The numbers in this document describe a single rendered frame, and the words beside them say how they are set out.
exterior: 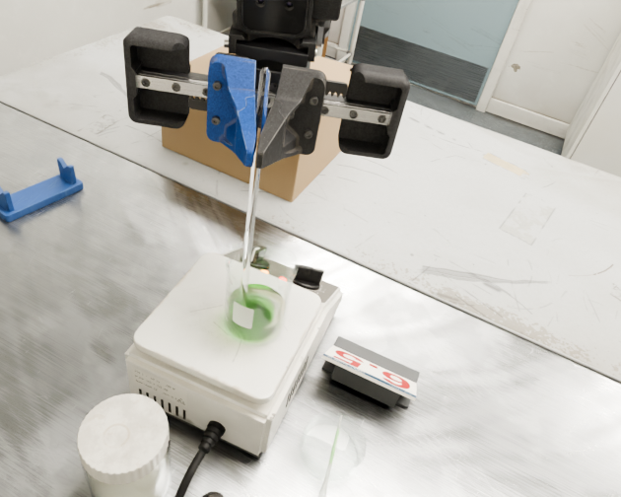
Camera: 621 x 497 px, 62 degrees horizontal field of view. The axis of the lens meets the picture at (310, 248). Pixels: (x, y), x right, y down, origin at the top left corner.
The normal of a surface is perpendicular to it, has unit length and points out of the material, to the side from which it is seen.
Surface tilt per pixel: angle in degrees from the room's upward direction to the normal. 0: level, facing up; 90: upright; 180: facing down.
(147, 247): 0
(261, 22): 106
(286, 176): 90
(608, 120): 90
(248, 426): 90
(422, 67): 90
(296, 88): 43
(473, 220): 0
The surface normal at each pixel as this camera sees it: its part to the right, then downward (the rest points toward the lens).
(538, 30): -0.44, 0.55
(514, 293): 0.15, -0.73
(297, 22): -0.02, 0.85
